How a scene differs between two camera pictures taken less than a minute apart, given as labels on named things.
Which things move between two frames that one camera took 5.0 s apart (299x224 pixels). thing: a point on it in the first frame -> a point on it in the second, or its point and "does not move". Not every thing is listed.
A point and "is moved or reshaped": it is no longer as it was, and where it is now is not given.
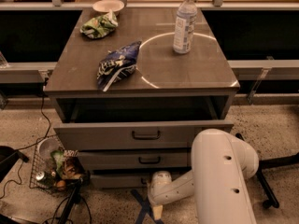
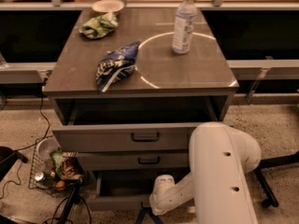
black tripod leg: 74,198 does not move
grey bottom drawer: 119,180 is moved or reshaped
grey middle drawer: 137,158 does not move
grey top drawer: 132,134 does not move
